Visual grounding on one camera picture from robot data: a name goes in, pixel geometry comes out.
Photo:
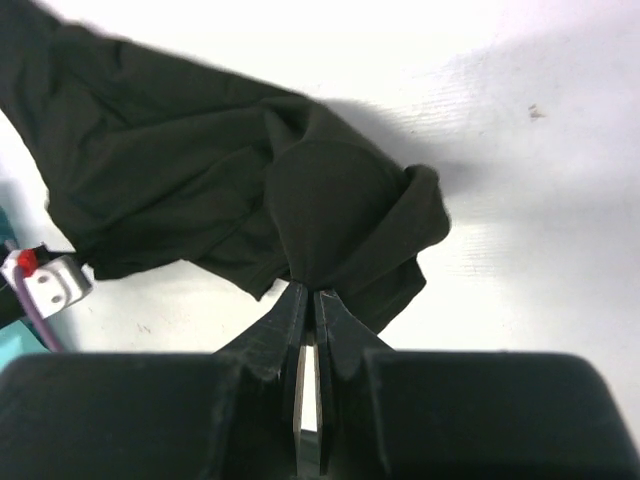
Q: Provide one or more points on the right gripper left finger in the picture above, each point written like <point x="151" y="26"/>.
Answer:
<point x="256" y="413"/>

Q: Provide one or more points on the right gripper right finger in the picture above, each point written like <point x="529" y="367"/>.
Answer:
<point x="345" y="396"/>

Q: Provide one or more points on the black t shirt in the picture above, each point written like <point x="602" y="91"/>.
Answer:
<point x="149" y="159"/>

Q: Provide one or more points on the teal t shirt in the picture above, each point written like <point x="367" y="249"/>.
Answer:
<point x="18" y="336"/>

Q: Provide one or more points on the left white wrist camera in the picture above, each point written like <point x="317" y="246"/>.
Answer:
<point x="45" y="282"/>

